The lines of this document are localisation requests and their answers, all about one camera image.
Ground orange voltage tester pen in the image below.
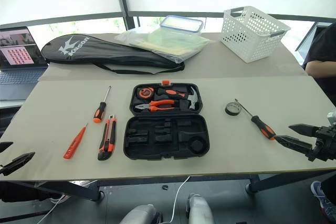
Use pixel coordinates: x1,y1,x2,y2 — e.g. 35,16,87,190
62,123,89,160

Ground blue sneaker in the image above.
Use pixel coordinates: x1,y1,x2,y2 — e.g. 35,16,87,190
310,180,336,222

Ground silver robot leg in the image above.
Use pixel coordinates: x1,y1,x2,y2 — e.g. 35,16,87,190
119,204,164,224
185,193,215,224

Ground orange black tape measure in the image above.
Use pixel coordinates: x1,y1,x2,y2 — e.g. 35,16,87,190
137,87,156,101

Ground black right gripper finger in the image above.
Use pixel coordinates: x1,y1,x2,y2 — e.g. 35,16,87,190
274,135,314,154
288,123,319,138

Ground orange handled pliers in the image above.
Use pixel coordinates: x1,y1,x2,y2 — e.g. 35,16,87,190
134,99,176,113

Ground seated bystander person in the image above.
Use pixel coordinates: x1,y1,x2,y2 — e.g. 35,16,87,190
301,22,336,99

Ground claw hammer, black orange grip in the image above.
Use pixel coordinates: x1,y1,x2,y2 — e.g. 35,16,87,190
156,86,201,111

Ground open grey laptop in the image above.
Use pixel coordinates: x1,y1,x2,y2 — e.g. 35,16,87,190
0,26,50,102

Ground black Kason racket bag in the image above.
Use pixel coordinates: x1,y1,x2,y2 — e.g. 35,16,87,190
40,33,186,76

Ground white cable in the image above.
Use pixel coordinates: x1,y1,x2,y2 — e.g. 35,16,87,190
36,179,99,224
169,175,191,224

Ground clear container with blue lid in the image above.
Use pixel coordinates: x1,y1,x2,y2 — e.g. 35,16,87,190
159,14,204,36

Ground dark metal table leg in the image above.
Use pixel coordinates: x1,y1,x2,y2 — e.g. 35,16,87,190
33,180,105,201
245,168,336,196

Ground orange black utility knife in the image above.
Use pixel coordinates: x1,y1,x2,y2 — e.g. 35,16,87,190
97,114,117,162

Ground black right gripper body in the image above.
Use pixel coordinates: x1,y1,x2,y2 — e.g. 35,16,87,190
307,125,336,162

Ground black electrical tape roll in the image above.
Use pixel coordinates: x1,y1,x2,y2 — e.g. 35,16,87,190
224,101,243,117

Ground clear plastic bag with sheets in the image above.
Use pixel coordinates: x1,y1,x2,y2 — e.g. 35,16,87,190
114,25,216,64

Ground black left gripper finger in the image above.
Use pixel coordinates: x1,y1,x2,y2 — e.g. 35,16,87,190
0,152,36,177
0,141,14,154

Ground orange black screwdriver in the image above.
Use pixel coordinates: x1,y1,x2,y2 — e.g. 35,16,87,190
234,98,277,141
92,86,112,124

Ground black plastic tool case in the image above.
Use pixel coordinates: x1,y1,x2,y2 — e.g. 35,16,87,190
123,79,211,161

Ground white perforated plastic basket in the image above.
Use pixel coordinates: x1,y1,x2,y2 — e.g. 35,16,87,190
219,5,292,64

